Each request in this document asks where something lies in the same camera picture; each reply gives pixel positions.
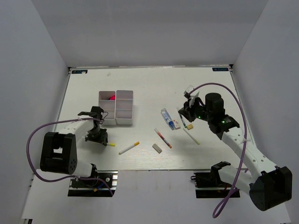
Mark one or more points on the clear glue bottle blue cap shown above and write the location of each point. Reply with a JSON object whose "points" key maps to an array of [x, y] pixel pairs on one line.
{"points": [[167, 118]]}

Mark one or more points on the white eraser red print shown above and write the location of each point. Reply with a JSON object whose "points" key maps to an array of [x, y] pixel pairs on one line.
{"points": [[176, 124]]}

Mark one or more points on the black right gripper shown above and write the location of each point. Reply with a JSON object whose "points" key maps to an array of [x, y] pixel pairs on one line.
{"points": [[187, 111]]}

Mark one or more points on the white left organizer box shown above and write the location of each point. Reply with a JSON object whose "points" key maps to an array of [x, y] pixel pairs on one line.
{"points": [[109, 107]]}

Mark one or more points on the white pencil orange tip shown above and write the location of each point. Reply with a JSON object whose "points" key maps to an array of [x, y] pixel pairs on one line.
{"points": [[128, 148]]}

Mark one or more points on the small tan eraser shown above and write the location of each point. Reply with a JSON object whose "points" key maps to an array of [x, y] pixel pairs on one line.
{"points": [[189, 127]]}

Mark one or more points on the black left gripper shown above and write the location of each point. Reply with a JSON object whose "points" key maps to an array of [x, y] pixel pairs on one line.
{"points": [[103, 138]]}

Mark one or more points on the white organizer box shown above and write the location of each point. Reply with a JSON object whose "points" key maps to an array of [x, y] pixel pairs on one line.
{"points": [[109, 107], [124, 107]]}

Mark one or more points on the grey eraser block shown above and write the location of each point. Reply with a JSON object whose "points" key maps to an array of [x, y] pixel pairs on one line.
{"points": [[157, 148]]}

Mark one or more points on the left blue table label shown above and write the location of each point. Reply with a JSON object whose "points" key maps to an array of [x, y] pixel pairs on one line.
{"points": [[79, 71]]}

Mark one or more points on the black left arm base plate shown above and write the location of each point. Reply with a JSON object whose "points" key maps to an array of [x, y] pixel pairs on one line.
{"points": [[94, 188]]}

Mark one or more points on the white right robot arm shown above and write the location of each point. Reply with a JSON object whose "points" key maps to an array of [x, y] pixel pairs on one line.
{"points": [[267, 184]]}

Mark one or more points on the white pencil pale yellow tip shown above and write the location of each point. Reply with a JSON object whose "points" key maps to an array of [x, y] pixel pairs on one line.
{"points": [[196, 141]]}

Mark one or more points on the white right organizer box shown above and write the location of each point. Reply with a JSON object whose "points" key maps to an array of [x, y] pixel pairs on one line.
{"points": [[124, 107]]}

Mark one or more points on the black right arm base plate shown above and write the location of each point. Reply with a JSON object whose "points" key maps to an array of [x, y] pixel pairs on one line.
{"points": [[207, 188]]}

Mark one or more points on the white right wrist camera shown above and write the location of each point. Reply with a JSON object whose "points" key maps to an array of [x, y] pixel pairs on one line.
{"points": [[190, 94]]}

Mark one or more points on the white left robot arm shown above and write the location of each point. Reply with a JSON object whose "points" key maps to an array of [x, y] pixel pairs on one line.
{"points": [[59, 152]]}

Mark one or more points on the red ink clear pen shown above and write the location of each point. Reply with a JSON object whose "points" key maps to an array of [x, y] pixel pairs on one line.
{"points": [[163, 138]]}

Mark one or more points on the green ink clear pen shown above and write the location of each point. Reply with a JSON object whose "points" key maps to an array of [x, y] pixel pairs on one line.
{"points": [[183, 122]]}

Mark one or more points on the blue table label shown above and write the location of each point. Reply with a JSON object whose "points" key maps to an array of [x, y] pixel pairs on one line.
{"points": [[79, 71], [220, 69]]}

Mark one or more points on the right blue table label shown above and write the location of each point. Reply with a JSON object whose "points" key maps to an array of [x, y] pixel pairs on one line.
{"points": [[220, 69]]}

